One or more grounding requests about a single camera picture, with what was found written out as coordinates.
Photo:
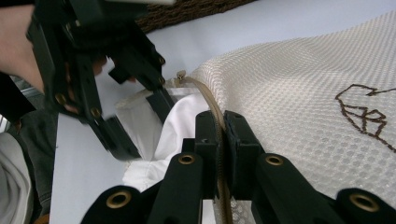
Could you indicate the brown woven basket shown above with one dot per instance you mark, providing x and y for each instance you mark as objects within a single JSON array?
[{"x": 186, "y": 14}]

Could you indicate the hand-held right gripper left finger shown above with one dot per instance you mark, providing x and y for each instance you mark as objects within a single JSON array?
[{"x": 208, "y": 140}]

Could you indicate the light grey cloth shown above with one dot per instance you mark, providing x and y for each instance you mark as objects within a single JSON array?
[{"x": 12, "y": 180}]

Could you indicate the white garment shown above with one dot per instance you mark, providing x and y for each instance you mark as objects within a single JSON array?
[{"x": 179, "y": 124}]

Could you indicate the cream mesh laundry bag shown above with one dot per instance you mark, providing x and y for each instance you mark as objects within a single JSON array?
[{"x": 295, "y": 93}]

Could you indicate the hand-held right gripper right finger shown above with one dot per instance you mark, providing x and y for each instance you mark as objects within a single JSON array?
[{"x": 241, "y": 146}]

